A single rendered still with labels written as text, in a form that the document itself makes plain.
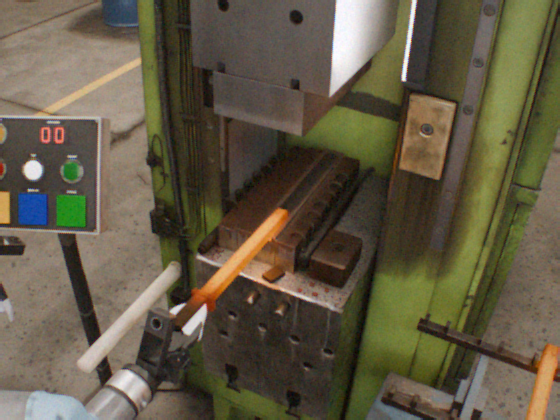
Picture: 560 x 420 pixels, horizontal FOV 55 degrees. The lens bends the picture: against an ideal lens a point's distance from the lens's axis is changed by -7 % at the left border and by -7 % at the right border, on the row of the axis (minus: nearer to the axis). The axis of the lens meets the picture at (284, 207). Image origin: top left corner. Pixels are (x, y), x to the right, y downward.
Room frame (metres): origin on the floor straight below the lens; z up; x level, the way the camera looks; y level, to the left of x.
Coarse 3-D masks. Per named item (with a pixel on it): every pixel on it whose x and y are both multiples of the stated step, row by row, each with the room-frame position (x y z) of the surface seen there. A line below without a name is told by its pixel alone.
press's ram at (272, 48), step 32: (192, 0) 1.07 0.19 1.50; (224, 0) 1.04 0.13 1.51; (256, 0) 1.01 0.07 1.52; (288, 0) 0.99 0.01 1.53; (320, 0) 0.96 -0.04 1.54; (352, 0) 1.02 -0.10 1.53; (384, 0) 1.21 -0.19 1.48; (192, 32) 1.07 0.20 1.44; (224, 32) 1.04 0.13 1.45; (256, 32) 1.01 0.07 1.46; (288, 32) 0.98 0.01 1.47; (320, 32) 0.96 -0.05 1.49; (352, 32) 1.03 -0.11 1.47; (384, 32) 1.24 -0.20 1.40; (224, 64) 1.07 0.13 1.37; (256, 64) 1.01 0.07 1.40; (288, 64) 0.98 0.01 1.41; (320, 64) 0.96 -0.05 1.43; (352, 64) 1.05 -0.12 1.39
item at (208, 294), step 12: (276, 216) 1.05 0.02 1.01; (264, 228) 1.00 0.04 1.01; (276, 228) 1.02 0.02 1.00; (252, 240) 0.96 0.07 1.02; (264, 240) 0.97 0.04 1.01; (240, 252) 0.91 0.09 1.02; (252, 252) 0.92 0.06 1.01; (228, 264) 0.87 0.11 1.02; (240, 264) 0.87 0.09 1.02; (216, 276) 0.83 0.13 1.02; (228, 276) 0.83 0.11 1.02; (204, 288) 0.79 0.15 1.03; (216, 288) 0.79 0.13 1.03; (192, 300) 0.75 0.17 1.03; (204, 300) 0.75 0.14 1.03; (180, 312) 0.71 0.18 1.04; (192, 312) 0.72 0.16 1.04; (180, 324) 0.68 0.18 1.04
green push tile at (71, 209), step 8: (64, 200) 1.05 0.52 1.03; (72, 200) 1.05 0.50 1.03; (80, 200) 1.05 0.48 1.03; (64, 208) 1.04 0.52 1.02; (72, 208) 1.04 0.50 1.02; (80, 208) 1.04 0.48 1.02; (64, 216) 1.03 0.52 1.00; (72, 216) 1.03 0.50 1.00; (80, 216) 1.03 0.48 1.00; (64, 224) 1.02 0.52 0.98; (72, 224) 1.02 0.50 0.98; (80, 224) 1.02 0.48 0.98
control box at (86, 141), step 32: (32, 128) 1.14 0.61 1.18; (64, 128) 1.14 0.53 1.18; (96, 128) 1.14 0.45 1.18; (0, 160) 1.10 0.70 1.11; (32, 160) 1.10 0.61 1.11; (64, 160) 1.10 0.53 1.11; (96, 160) 1.10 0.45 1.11; (32, 192) 1.06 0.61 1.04; (64, 192) 1.06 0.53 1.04; (96, 192) 1.06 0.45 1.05; (0, 224) 1.02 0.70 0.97; (96, 224) 1.03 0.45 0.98
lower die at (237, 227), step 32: (288, 160) 1.35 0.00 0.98; (352, 160) 1.35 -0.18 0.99; (256, 192) 1.19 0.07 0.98; (288, 192) 1.17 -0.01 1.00; (320, 192) 1.19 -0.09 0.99; (224, 224) 1.05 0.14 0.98; (256, 224) 1.05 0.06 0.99; (288, 224) 1.05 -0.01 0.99; (256, 256) 1.01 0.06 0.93; (288, 256) 0.97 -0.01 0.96
